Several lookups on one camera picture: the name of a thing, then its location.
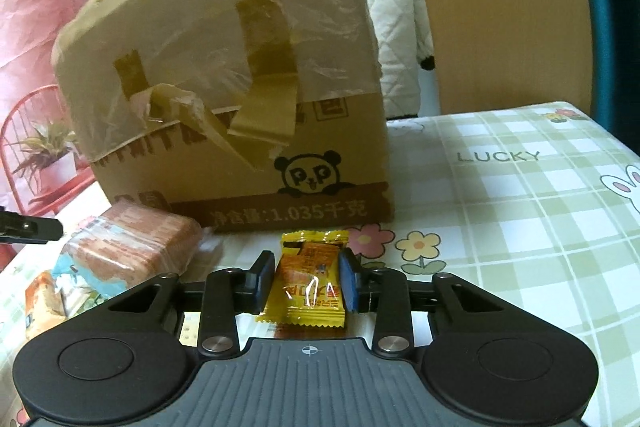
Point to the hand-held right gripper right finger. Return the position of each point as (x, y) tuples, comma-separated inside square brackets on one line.
[(348, 282)]

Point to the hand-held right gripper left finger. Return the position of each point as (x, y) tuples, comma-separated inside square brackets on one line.
[(264, 282)]

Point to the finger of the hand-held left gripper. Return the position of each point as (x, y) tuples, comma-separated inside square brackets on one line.
[(30, 227)]

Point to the yellow candy packet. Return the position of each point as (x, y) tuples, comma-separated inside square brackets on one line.
[(305, 277)]

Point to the orange cracker packet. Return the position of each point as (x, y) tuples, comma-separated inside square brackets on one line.
[(42, 297)]

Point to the brown biscuit packet clear wrap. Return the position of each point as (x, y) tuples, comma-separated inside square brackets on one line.
[(140, 232)]

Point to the cardboard box with plastic liner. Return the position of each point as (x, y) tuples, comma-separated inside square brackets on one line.
[(200, 57)]

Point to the green checked tablecloth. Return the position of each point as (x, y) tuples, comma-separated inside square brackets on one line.
[(500, 232)]

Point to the printed backdrop cloth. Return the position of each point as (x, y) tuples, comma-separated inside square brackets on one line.
[(30, 32)]

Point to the white quilted blanket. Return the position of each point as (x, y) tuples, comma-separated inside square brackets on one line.
[(395, 32)]

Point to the wooden board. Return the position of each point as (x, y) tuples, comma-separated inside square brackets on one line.
[(500, 7)]

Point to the teal curtain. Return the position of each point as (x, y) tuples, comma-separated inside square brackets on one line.
[(620, 32)]

